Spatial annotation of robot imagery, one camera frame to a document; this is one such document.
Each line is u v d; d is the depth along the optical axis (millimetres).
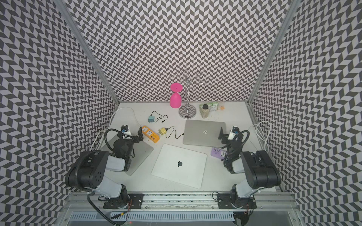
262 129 1045
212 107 1081
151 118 1069
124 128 750
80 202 739
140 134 843
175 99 888
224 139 787
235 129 736
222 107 1118
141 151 867
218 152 876
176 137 968
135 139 805
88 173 445
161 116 1083
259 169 458
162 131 989
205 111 1027
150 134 961
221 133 865
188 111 1327
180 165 844
